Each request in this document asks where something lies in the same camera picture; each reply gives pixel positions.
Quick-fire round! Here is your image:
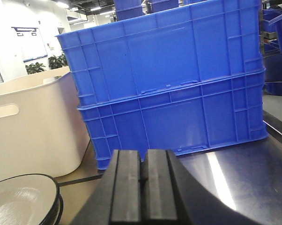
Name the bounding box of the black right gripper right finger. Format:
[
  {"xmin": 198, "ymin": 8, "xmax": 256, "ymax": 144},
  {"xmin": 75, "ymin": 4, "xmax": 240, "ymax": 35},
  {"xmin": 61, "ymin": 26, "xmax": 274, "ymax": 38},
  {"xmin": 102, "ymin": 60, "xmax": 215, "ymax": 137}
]
[{"xmin": 143, "ymin": 150, "xmax": 256, "ymax": 225}]

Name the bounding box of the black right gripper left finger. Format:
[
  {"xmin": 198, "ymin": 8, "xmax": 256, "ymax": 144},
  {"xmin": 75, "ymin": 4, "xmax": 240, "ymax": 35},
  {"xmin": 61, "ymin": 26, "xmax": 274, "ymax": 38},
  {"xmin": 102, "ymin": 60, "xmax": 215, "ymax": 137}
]
[{"xmin": 71, "ymin": 150, "xmax": 141, "ymax": 225}]

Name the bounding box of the cream plate black rim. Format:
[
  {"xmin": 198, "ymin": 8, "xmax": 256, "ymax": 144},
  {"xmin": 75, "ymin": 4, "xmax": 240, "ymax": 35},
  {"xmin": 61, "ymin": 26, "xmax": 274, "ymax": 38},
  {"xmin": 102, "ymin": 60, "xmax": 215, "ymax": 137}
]
[{"xmin": 0, "ymin": 173, "xmax": 63, "ymax": 225}]

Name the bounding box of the lower blue plastic crate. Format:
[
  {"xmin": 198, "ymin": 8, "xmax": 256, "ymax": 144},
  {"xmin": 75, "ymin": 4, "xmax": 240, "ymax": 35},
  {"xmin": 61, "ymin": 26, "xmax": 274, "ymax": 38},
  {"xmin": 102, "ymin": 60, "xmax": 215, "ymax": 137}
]
[{"xmin": 78, "ymin": 70, "xmax": 267, "ymax": 170}]

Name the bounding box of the cream plastic bin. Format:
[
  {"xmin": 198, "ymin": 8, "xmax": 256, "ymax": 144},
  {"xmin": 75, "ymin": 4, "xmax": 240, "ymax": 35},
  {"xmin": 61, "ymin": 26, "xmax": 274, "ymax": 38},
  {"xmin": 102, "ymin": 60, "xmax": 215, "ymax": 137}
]
[{"xmin": 0, "ymin": 67, "xmax": 89, "ymax": 181}]

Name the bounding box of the large blue plastic crate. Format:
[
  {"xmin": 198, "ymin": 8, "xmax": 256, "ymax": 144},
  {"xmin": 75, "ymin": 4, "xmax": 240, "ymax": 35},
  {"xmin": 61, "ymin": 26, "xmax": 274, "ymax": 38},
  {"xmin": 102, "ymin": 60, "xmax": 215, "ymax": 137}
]
[{"xmin": 57, "ymin": 0, "xmax": 263, "ymax": 105}]

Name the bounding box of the potted plant gold pot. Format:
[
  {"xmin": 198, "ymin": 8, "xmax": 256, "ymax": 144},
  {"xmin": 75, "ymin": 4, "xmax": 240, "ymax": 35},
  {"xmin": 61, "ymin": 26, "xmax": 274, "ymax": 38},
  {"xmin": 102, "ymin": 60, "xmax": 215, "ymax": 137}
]
[
  {"xmin": 25, "ymin": 62, "xmax": 46, "ymax": 75},
  {"xmin": 48, "ymin": 53, "xmax": 68, "ymax": 69}
]

